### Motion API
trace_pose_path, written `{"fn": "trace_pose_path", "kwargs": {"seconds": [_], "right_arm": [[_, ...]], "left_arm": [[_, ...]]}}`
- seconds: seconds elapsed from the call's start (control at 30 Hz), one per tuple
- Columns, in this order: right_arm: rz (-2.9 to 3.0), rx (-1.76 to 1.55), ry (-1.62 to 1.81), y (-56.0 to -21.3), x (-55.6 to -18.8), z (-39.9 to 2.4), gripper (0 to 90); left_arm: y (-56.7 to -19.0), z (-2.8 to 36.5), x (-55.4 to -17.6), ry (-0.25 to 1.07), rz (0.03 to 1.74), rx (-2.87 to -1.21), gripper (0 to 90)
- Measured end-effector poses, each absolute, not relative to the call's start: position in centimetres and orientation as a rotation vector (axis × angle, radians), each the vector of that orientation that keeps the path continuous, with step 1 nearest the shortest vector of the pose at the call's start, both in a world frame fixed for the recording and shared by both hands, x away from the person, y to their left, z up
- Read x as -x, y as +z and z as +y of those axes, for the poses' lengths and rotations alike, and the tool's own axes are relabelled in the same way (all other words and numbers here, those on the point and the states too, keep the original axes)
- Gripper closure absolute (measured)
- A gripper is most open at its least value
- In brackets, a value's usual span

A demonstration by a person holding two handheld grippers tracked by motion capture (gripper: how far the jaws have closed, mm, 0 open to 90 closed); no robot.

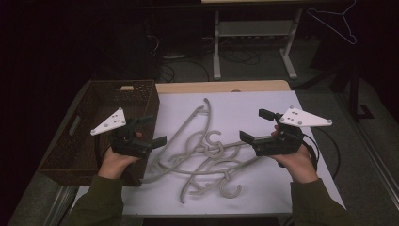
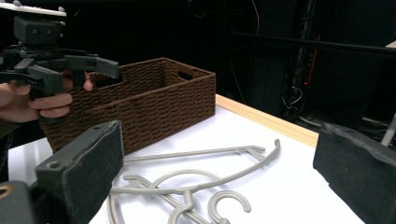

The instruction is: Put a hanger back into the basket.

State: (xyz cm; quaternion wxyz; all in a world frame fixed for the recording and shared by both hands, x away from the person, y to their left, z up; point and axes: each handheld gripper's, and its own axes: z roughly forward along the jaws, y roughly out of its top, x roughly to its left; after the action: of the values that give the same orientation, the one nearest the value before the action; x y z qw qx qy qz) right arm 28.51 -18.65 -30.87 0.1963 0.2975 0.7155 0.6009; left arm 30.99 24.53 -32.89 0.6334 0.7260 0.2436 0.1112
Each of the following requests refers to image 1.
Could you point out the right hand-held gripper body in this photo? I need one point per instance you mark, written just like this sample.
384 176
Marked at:
282 144

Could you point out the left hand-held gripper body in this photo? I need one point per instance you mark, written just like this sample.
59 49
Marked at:
128 142

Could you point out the grey plastic clothes hanger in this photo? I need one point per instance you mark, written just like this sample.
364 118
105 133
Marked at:
180 135
216 154
214 133
230 195

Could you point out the brown woven basket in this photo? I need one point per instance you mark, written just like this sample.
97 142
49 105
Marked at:
78 147

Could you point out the person's left hand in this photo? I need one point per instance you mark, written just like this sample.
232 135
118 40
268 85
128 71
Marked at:
114 164

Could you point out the person's right hand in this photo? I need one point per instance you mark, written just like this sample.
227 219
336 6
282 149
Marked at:
301 166

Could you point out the white table mat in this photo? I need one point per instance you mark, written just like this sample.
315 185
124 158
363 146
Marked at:
266 188

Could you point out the white power strip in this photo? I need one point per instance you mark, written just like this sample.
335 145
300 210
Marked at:
174 57

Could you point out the white metal rack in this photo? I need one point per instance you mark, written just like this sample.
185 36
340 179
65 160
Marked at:
217 47

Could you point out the dark metal stand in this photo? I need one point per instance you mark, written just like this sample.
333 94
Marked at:
354 94

